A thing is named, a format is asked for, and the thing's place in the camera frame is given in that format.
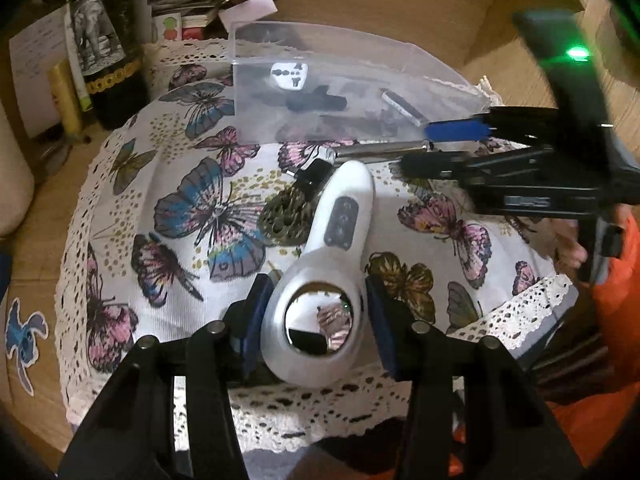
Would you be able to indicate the butterfly print cloth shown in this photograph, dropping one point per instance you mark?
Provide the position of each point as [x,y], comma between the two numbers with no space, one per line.
[150,170]

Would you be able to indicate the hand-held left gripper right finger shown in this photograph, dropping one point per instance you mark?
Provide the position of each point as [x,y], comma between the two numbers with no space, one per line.
[385,330]

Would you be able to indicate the white plug adapter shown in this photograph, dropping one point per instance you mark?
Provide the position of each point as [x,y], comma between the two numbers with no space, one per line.
[287,76]

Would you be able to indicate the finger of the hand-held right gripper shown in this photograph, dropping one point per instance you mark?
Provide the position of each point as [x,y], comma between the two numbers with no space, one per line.
[435,166]
[455,130]

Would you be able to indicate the silver metal pen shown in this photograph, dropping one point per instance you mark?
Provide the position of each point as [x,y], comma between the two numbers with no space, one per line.
[380,150]

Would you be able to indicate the dark bottle with elephant label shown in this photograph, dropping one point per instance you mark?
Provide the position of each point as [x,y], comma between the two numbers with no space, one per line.
[115,100]

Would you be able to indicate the black plug adapter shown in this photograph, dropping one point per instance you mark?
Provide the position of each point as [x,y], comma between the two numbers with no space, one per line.
[312,177]

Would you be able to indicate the person's right hand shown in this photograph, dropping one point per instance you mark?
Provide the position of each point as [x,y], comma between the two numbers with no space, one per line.
[570,245]

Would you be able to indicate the white handheld massager device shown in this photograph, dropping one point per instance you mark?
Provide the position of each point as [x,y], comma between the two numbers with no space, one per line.
[320,260]

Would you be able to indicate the silver flash drive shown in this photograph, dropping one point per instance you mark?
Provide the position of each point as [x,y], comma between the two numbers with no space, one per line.
[402,107]

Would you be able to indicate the small white cardboard box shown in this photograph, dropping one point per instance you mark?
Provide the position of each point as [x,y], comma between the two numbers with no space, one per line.
[247,10]

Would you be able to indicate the white paper note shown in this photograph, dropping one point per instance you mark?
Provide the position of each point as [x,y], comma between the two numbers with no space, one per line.
[35,60]

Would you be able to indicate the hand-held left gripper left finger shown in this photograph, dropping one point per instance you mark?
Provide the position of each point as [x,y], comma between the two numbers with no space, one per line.
[252,320]

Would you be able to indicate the yellow tube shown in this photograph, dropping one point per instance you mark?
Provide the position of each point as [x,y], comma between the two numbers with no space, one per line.
[65,100]

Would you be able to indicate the orange clothing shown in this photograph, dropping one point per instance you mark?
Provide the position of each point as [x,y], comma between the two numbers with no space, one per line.
[615,320]

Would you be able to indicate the blue cartoon sticker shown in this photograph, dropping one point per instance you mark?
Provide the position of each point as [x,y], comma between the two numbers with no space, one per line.
[25,340]

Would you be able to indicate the stack of books and papers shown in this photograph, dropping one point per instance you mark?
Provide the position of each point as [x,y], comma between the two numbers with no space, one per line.
[185,10]

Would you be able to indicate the cream cylindrical bottle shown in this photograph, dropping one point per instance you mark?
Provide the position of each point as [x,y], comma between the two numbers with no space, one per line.
[12,175]

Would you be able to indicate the black plastic clip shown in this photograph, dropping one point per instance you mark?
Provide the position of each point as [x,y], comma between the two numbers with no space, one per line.
[315,102]

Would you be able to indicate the clear plastic storage box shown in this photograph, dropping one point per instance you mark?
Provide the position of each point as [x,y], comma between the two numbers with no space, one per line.
[350,60]

